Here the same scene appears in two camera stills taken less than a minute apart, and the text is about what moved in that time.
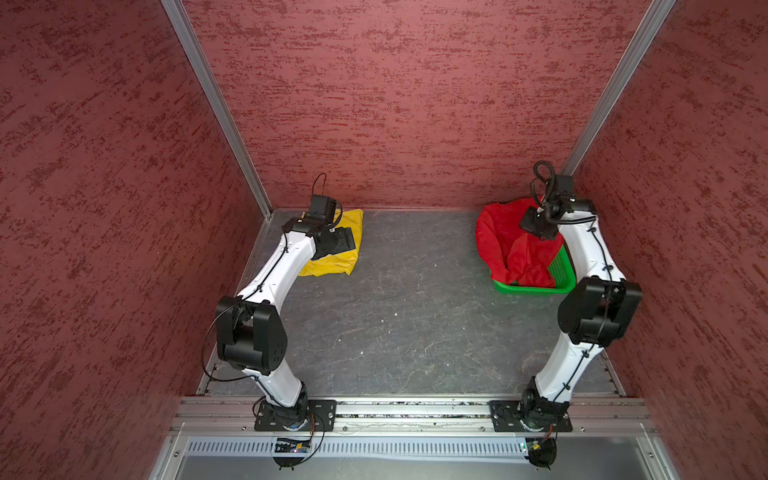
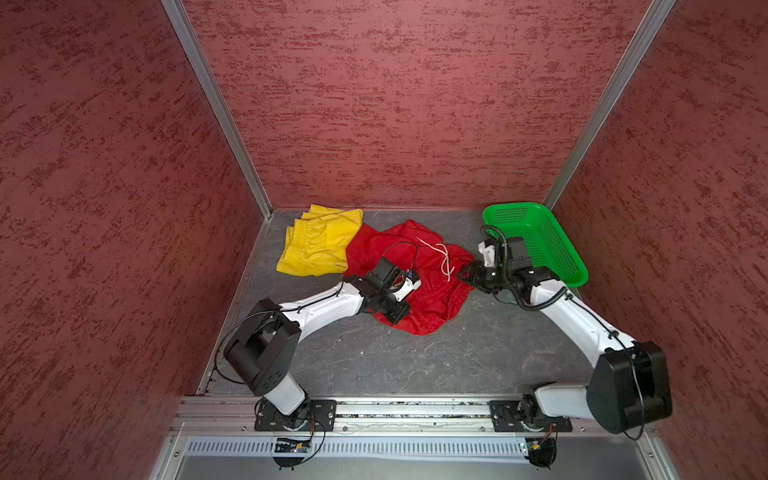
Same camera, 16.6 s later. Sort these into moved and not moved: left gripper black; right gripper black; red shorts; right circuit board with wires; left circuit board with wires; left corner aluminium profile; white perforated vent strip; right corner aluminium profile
Moved: red shorts; right gripper black; left gripper black
Not moved: right circuit board with wires; right corner aluminium profile; left corner aluminium profile; left circuit board with wires; white perforated vent strip
